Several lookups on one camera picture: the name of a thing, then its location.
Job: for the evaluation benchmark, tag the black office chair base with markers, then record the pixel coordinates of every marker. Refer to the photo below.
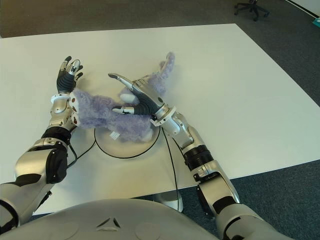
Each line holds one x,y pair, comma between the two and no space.
251,8

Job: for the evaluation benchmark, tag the white plate black rim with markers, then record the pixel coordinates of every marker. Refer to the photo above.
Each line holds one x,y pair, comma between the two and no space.
125,150

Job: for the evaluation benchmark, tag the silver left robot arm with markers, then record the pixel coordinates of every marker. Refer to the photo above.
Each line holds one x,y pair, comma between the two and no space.
32,162

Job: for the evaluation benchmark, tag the teal box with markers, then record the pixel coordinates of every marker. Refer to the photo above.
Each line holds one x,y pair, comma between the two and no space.
317,23

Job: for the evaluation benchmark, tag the purple plush bunny doll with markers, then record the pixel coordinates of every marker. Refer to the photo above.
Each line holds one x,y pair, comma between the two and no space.
100,110

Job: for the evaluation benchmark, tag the silver robot leg part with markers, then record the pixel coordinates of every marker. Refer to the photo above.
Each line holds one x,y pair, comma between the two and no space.
170,200

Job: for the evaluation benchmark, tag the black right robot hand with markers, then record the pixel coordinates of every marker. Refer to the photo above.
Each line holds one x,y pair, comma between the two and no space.
147,102

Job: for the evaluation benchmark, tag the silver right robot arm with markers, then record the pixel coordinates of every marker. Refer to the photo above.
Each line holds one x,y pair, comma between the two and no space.
212,185

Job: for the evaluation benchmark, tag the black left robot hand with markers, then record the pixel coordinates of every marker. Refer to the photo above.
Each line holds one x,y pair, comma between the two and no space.
66,81

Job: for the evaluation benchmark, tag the silver robot torso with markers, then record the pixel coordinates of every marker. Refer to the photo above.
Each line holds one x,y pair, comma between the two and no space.
112,220

